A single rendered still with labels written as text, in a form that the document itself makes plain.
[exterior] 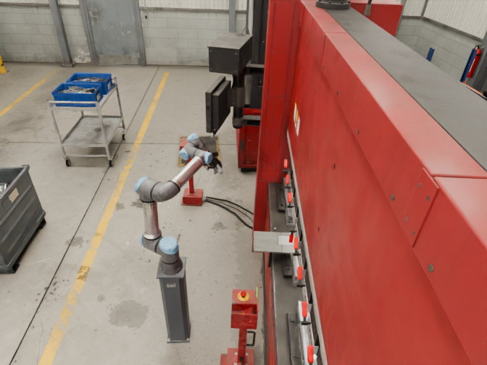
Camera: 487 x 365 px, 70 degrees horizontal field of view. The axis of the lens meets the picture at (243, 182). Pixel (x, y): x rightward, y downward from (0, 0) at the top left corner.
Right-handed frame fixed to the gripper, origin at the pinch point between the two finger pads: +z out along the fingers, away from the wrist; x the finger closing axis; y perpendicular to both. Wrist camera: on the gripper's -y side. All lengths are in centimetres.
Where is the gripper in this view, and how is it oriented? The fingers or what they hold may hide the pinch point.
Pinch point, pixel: (221, 171)
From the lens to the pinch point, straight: 251.9
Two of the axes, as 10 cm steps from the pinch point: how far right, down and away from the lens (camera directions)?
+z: 5.4, 7.3, 4.2
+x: 8.0, -2.8, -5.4
